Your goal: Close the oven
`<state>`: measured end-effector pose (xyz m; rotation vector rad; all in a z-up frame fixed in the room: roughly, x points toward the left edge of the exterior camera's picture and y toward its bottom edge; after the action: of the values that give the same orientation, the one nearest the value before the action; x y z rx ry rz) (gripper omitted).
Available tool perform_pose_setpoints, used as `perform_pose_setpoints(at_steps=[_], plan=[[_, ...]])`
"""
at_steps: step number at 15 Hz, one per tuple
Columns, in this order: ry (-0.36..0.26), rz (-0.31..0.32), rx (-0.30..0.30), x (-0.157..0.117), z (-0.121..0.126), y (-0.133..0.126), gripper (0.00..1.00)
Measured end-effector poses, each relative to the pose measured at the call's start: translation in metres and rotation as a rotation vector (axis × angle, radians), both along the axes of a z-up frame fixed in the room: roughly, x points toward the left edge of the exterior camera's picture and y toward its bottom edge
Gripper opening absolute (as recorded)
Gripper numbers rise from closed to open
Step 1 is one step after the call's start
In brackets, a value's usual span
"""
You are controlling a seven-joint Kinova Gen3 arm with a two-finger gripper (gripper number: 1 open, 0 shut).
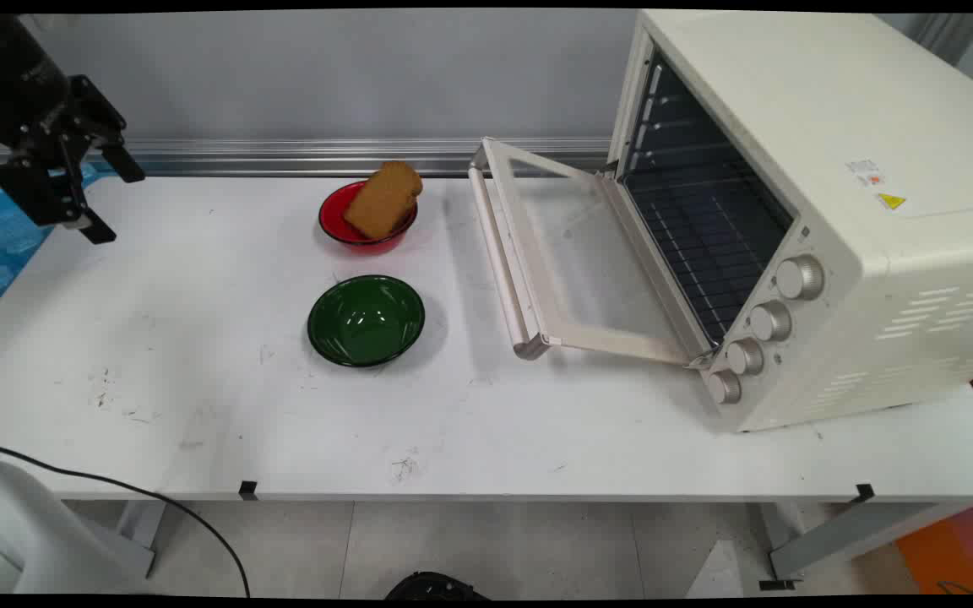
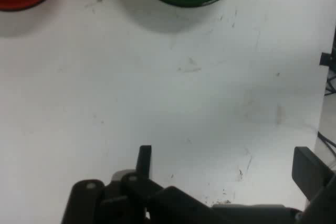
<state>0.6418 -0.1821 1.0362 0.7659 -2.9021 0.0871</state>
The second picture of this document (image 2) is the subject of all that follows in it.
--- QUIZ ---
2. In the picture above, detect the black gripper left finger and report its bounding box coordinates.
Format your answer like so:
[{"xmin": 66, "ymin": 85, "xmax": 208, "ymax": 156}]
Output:
[{"xmin": 61, "ymin": 145, "xmax": 169, "ymax": 224}]

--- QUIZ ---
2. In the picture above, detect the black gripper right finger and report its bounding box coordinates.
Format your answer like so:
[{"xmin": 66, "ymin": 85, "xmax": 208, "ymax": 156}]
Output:
[{"xmin": 291, "ymin": 146, "xmax": 336, "ymax": 224}]

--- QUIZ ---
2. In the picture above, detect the black table clamp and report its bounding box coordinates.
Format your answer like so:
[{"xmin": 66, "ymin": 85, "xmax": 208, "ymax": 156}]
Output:
[{"xmin": 319, "ymin": 50, "xmax": 336, "ymax": 67}]

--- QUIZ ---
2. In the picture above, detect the black cable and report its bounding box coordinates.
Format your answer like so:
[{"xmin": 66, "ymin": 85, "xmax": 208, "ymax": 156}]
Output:
[
  {"xmin": 324, "ymin": 73, "xmax": 336, "ymax": 97},
  {"xmin": 317, "ymin": 131, "xmax": 336, "ymax": 157}
]

